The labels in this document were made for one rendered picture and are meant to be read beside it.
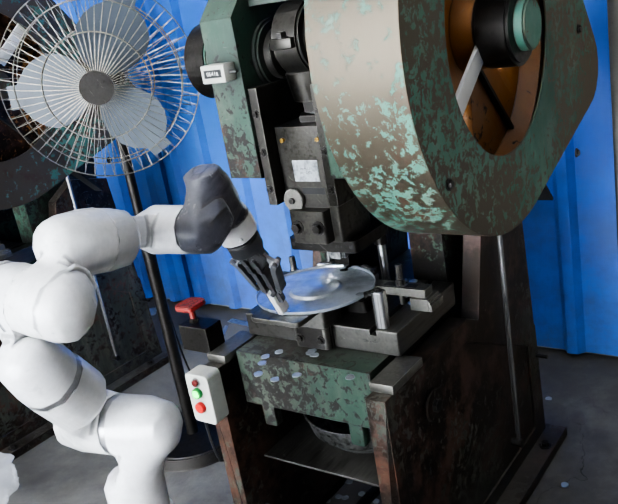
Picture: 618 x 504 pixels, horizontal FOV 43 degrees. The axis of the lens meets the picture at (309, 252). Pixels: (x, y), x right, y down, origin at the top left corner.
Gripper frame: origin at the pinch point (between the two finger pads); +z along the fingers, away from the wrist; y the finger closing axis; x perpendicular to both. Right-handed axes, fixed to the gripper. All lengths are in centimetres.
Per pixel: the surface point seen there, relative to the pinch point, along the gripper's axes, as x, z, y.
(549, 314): 99, 118, 14
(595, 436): 46, 111, 43
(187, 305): 0.6, 7.0, -32.4
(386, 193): 5.3, -28.0, 35.2
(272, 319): -3.6, 2.6, -0.9
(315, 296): 7.7, 7.0, 3.1
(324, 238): 18.3, -1.7, 4.1
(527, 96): 59, -10, 43
